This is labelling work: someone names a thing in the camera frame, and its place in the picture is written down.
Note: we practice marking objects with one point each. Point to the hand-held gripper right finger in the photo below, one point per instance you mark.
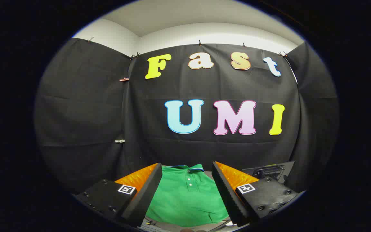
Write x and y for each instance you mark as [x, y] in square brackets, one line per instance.
[229, 193]

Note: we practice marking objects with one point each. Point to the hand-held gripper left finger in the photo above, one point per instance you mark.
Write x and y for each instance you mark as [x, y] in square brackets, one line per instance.
[145, 193]

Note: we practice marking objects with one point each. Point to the green polo shirt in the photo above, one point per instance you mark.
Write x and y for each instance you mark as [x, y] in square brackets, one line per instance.
[185, 199]

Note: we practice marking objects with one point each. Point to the dark transparent washing machine lid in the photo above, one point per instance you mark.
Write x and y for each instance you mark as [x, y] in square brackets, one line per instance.
[269, 170]

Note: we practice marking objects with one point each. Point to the silver clip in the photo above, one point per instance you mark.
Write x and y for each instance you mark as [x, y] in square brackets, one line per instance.
[119, 141]

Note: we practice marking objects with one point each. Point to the black backdrop cloth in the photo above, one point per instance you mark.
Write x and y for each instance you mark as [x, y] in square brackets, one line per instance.
[185, 87]

